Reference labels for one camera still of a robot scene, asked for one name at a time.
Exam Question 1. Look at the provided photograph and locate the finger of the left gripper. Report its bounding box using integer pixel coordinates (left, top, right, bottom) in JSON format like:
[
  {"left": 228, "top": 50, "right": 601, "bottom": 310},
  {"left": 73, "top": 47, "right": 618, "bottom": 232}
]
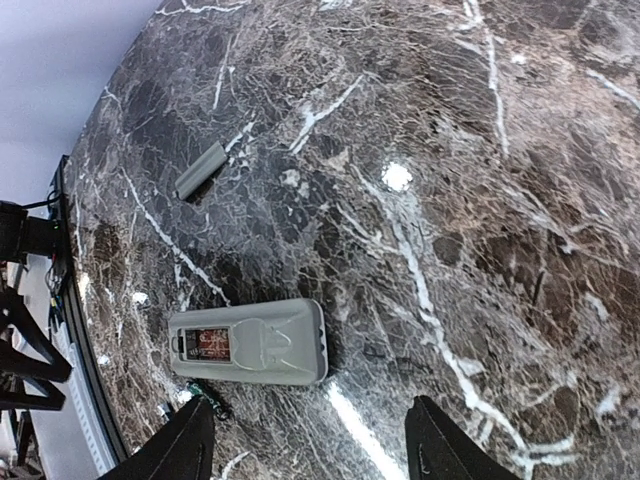
[
  {"left": 1, "top": 287, "right": 72, "bottom": 383},
  {"left": 1, "top": 376, "right": 66, "bottom": 411}
]

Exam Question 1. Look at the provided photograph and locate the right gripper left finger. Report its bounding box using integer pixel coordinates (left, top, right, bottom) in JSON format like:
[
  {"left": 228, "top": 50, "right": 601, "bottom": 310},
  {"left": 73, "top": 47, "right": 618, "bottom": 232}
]
[{"left": 101, "top": 397, "right": 215, "bottom": 480}]

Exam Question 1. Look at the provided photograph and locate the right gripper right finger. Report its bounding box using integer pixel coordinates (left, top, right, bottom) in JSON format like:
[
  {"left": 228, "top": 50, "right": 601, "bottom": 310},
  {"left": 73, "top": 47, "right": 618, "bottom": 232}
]
[{"left": 404, "top": 396, "right": 518, "bottom": 480}]

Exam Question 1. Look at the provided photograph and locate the green AAA battery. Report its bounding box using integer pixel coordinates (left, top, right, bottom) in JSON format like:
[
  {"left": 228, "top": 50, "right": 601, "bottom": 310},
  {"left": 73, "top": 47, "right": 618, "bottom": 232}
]
[{"left": 186, "top": 379, "right": 232, "bottom": 421}]

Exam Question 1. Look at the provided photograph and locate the white universal remote control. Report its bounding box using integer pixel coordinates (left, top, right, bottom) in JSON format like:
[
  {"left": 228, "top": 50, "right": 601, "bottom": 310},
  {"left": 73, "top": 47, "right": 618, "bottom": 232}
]
[{"left": 168, "top": 298, "right": 329, "bottom": 386}]

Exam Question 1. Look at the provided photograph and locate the grey battery compartment cover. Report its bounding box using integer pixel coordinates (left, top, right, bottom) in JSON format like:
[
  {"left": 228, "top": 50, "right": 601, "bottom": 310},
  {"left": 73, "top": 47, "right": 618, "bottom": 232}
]
[{"left": 175, "top": 142, "right": 228, "bottom": 200}]

